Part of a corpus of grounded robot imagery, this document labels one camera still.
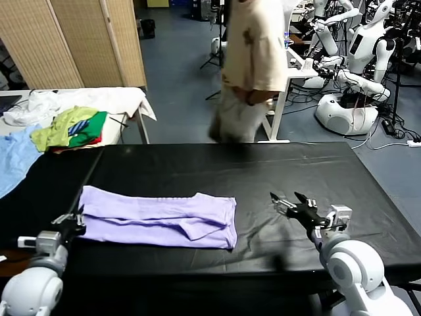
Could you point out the grey tray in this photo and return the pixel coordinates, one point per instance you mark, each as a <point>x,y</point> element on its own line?
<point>296,62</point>

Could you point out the red garment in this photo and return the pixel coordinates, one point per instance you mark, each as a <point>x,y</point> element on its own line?
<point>96,141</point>

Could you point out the black power adapter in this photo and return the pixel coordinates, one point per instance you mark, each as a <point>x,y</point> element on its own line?
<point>387,126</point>

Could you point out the slim white humanoid robot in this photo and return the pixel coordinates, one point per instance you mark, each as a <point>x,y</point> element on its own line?
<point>325,36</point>

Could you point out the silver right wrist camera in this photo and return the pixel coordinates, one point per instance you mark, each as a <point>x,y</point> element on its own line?
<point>340,215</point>

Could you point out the white power strip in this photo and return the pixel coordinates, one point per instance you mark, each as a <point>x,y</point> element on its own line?
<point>413,143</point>

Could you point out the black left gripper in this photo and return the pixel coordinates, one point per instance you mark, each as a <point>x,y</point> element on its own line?
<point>70,232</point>

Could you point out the black light stand tripod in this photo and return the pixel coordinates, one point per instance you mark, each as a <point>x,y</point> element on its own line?
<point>219,39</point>

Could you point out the clear water bottle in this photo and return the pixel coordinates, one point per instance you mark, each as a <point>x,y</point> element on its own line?
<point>287,41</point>

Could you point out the person's left forearm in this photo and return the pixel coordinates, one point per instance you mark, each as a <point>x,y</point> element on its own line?
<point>263,95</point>

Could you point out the yellow-green garment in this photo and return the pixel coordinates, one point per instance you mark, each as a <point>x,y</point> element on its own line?
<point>56,131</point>

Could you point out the cream folded garment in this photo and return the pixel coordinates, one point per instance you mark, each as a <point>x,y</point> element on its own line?
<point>75,149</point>

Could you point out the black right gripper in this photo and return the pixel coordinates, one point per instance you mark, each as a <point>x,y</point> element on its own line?
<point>309,219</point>

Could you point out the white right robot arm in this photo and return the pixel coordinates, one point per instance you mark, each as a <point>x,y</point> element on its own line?
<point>358,273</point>

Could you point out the bamboo folding screen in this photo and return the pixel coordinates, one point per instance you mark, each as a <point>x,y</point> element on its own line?
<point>65,42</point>

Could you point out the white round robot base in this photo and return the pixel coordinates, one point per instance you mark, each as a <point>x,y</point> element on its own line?
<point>216,46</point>

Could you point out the crumpled white garment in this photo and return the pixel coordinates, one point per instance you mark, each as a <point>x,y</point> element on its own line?
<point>39,105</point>

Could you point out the lavender t-shirt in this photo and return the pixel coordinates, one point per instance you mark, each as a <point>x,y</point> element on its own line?
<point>158,224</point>

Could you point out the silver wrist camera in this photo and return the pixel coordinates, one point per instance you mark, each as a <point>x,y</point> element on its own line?
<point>46,242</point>
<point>340,215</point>

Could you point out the light blue shirt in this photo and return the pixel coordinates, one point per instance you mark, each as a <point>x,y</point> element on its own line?
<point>13,158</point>

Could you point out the narrow black table cover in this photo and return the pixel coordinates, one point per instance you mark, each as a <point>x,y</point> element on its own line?
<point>42,204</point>

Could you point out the blue striped garment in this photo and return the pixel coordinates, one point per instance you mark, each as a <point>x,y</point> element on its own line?
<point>77,127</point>

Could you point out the black waste bin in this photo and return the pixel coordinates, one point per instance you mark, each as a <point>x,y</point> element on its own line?
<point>147,29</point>

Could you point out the white standing desk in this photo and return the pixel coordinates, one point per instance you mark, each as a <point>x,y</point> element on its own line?
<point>276,125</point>

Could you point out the wide black table cover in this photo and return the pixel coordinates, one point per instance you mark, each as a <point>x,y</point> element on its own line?
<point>230,171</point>

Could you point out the black pole stand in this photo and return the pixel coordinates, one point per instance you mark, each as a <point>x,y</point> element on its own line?
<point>397,82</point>

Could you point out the dark laptop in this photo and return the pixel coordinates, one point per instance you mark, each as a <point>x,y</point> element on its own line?
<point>8,102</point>

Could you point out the green garment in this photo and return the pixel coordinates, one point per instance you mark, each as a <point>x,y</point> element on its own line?
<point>92,128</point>

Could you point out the person in cream t-shirt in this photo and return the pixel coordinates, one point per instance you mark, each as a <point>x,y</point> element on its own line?
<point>253,49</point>

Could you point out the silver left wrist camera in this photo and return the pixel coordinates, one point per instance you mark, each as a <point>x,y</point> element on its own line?
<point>46,242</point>

